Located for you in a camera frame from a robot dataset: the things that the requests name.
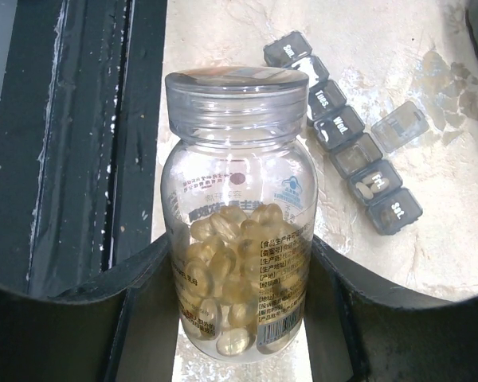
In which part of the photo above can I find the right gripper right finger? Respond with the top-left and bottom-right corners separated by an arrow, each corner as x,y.
304,237 -> 478,381

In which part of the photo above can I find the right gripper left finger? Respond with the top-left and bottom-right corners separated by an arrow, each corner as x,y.
0,236 -> 178,381

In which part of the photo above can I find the grey weekly pill organizer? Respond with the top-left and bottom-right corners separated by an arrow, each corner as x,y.
263,31 -> 429,236

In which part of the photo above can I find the clear pill bottle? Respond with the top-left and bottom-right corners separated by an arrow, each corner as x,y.
161,128 -> 318,364

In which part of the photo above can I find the clear bottle lid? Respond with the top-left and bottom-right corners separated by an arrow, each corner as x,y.
165,66 -> 308,146

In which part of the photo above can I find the black base frame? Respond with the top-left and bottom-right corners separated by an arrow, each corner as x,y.
0,1 -> 167,297

